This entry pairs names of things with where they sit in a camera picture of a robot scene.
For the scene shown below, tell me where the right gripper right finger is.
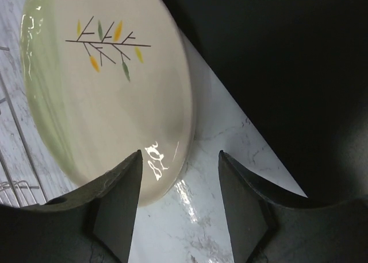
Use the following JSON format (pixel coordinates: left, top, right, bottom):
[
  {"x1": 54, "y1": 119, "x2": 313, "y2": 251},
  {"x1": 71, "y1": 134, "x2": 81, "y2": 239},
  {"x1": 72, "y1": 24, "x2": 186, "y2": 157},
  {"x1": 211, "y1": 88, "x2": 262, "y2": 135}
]
[{"x1": 218, "y1": 152, "x2": 367, "y2": 262}]

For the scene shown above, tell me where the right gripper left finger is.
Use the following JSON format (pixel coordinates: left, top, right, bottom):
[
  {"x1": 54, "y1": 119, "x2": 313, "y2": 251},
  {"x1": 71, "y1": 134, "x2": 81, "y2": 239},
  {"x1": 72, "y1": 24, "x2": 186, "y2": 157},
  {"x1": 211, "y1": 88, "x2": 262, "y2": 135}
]
[{"x1": 1, "y1": 150, "x2": 143, "y2": 262}]

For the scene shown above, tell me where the metal wire dish rack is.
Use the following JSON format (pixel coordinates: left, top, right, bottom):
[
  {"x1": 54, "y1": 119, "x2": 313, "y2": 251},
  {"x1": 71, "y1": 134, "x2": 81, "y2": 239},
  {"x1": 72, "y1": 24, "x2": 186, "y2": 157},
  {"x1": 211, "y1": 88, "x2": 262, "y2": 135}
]
[{"x1": 1, "y1": 45, "x2": 48, "y2": 207}]

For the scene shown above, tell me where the green and cream plate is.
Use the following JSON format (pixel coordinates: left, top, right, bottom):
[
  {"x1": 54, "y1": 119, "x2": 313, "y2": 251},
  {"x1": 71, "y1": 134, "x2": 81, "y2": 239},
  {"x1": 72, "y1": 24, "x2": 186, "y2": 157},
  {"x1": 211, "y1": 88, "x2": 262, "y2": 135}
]
[{"x1": 20, "y1": 0, "x2": 195, "y2": 206}]

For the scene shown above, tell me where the black square mat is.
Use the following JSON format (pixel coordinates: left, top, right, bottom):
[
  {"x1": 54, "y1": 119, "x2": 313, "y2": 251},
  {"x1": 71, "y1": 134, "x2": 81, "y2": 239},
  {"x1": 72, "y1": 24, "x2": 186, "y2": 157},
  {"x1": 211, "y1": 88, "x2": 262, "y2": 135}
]
[{"x1": 162, "y1": 0, "x2": 367, "y2": 203}]

